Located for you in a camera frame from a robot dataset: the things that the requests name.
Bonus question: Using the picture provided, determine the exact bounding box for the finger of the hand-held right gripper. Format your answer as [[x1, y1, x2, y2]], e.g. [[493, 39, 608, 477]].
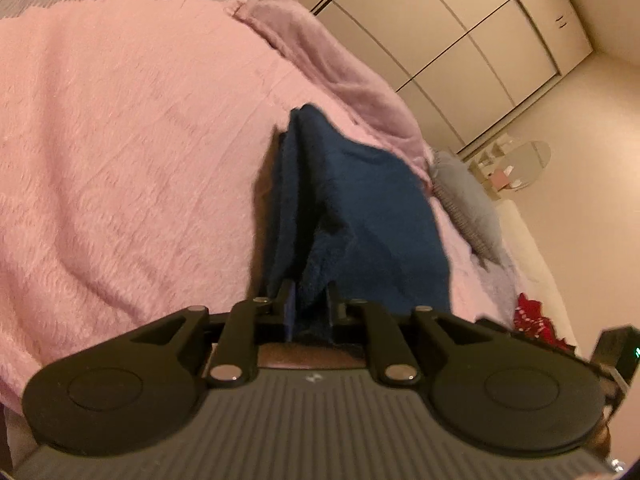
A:
[[474, 316, 600, 368]]

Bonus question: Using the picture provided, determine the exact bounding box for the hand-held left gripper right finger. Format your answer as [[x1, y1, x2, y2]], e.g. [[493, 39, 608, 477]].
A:
[[325, 282, 483, 387]]

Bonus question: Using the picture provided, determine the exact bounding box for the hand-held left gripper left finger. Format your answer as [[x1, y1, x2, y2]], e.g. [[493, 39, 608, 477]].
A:
[[131, 280, 298, 387]]

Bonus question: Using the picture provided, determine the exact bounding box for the navy blue knit sweater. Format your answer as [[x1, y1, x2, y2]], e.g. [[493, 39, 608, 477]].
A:
[[260, 104, 453, 348]]

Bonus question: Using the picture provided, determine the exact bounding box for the red patterned knit sweater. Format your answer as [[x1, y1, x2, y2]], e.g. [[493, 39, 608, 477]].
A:
[[512, 294, 571, 348]]

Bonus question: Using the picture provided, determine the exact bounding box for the white padded headboard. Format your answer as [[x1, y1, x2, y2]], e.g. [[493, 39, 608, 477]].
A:
[[492, 200, 581, 346]]

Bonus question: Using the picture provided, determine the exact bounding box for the grey square cushion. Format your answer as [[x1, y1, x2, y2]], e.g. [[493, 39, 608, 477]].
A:
[[430, 150, 503, 263]]

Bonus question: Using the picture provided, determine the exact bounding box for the pink and grey bedspread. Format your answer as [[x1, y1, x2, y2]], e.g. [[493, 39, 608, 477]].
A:
[[0, 0, 521, 411]]

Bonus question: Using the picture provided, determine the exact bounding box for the pink fleece pillow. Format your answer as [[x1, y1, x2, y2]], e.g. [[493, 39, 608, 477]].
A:
[[232, 0, 436, 186]]

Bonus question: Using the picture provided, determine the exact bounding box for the cream wardrobe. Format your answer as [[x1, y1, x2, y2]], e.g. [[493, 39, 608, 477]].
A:
[[280, 0, 593, 153]]

